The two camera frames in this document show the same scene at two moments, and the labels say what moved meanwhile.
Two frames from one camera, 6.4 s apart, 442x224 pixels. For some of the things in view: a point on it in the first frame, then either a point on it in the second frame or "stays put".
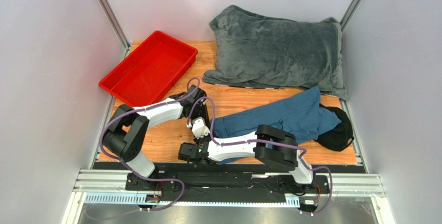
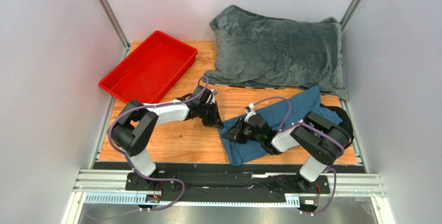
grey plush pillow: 253,51 stays put
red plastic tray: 151,71 stays put
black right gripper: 185,151 -> 239,131
